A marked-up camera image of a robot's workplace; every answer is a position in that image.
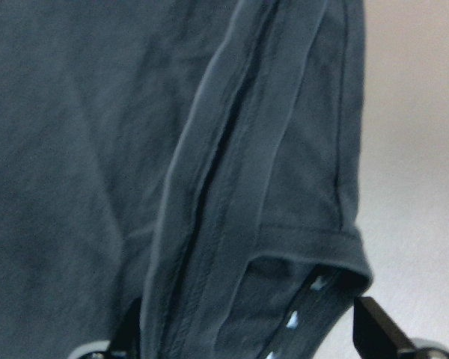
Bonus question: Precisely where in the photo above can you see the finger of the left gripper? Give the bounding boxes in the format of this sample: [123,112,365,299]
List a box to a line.
[352,297,418,359]
[110,297,141,359]

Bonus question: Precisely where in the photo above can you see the black printed t-shirt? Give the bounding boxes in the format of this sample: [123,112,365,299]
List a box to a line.
[0,1,372,358]

